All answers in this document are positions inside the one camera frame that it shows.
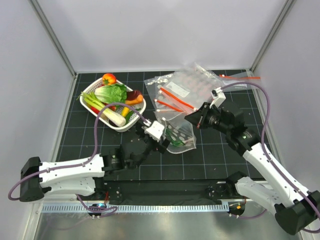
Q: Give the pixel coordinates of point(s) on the dark red sausage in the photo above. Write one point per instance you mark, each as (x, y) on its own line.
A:
(131, 95)

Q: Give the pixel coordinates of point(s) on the orange red tomato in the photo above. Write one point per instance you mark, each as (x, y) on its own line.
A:
(108, 79)

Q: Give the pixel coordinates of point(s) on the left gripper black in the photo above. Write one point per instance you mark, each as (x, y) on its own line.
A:
(157, 145)

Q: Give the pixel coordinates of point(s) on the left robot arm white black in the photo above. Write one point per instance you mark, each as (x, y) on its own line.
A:
(85, 177)

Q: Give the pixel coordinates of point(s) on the red chili pepper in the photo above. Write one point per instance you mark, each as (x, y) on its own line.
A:
(96, 111)

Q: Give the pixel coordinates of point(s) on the left aluminium frame post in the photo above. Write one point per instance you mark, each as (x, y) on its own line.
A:
(52, 35)

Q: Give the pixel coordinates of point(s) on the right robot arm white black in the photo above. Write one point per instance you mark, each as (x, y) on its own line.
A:
(292, 204)

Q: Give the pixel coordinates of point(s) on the pile of zip bags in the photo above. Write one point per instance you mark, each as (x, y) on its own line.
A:
(183, 91)

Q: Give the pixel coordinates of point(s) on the yellow pepper piece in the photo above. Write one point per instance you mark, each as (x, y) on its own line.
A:
(125, 111)

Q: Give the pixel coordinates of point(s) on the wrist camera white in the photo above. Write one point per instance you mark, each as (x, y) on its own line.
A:
(218, 97)
(155, 130)

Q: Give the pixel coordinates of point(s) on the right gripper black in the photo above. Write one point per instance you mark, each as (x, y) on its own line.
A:
(198, 118)

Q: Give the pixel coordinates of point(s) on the clear dotted zip bag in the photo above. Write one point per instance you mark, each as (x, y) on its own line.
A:
(178, 131)

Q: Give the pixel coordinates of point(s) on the flat zip bag red zipper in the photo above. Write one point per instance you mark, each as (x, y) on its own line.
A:
(242, 81)

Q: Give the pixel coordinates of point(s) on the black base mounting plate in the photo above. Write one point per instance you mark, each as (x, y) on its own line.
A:
(164, 192)

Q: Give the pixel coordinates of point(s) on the aluminium frame post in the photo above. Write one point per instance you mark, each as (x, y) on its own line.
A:
(52, 35)
(276, 26)

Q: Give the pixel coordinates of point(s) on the slotted cable duct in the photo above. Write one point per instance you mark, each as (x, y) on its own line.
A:
(78, 208)

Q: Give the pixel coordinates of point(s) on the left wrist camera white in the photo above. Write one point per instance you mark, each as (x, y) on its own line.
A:
(155, 130)

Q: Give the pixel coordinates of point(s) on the green lettuce head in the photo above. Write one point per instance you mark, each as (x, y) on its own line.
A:
(115, 93)

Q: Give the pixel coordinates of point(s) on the black grid cutting mat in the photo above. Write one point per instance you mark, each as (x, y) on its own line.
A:
(212, 158)

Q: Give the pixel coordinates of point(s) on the right aluminium frame post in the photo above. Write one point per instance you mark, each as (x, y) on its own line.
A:
(276, 26)

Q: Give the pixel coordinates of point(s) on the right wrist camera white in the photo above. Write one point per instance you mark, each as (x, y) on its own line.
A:
(218, 97)

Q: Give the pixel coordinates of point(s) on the green onion stalk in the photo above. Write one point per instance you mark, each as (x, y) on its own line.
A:
(173, 138)

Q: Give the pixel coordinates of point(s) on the white perforated plastic basket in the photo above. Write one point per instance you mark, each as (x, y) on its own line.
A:
(131, 118)

